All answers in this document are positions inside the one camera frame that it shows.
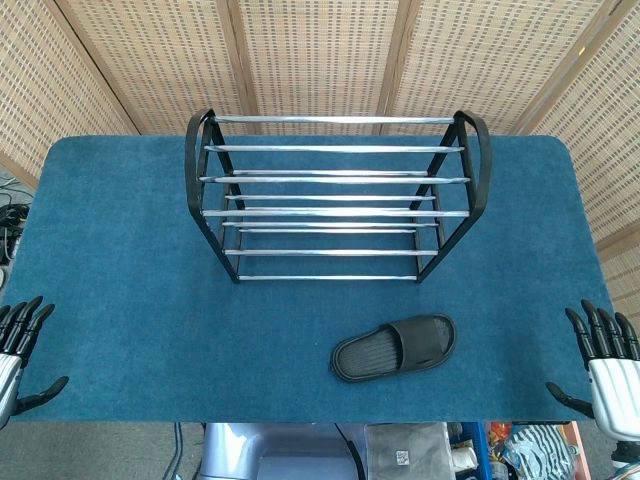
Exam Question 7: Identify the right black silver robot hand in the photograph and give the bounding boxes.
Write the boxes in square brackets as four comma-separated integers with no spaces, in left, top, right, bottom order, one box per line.
[545,298,640,442]

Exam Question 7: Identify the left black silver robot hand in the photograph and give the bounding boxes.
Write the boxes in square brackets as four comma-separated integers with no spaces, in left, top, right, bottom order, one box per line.
[0,295,70,430]

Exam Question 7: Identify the black slide sandal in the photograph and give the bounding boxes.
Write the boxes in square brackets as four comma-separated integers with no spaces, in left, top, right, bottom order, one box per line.
[329,313,459,384]

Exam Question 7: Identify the striped plastic bag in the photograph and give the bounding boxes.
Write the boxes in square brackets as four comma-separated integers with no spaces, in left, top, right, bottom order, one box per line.
[502,424,576,480]

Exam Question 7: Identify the blue carpet table mat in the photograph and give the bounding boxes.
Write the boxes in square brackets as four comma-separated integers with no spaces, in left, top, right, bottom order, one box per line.
[0,134,636,425]

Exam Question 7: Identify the blue crate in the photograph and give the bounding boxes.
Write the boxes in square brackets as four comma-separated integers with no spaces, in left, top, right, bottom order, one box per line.
[447,422,489,480]

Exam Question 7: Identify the grey pouch with label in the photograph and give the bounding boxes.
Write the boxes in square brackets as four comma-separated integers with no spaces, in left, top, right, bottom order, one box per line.
[363,423,454,480]

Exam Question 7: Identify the grey robot torso base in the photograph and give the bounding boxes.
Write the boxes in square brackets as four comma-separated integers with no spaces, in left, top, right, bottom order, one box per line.
[199,422,366,480]

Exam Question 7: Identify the woven bamboo folding screen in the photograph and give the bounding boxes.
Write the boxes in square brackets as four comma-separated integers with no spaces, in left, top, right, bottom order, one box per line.
[0,0,640,311]

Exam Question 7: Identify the tangled floor cables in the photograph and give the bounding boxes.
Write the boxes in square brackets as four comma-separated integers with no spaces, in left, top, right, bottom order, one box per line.
[0,172,34,266]

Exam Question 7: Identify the grey thin cable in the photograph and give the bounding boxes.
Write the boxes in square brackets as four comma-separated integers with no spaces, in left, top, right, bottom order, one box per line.
[164,422,184,480]

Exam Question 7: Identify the black cable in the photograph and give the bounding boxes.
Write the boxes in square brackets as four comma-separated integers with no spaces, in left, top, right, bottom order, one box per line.
[333,422,364,480]

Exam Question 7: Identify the black frame metal shoe rack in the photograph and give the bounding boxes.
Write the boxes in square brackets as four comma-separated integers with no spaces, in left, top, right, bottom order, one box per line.
[184,108,492,285]

